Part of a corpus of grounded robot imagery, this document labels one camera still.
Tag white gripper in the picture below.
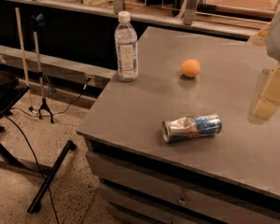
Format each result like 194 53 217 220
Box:
247 10 280 120

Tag orange fruit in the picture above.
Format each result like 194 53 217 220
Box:
181 60 201 77

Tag clear plastic water bottle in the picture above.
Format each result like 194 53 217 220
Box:
115 11 138 82

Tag crushed blue silver can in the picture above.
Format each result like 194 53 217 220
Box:
162 114 222 143

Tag grey cabinet drawers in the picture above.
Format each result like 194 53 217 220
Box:
86 137 280 224

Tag black tripod stand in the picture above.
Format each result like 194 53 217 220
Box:
31 13 53 123

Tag white stick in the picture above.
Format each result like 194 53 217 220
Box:
15 7 37 115

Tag black folding table stand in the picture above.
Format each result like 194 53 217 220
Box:
0 70 77 215

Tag wall power plug cable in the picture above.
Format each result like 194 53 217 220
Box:
11 75 94 119

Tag black floor cable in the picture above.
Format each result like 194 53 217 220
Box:
0 108 61 224

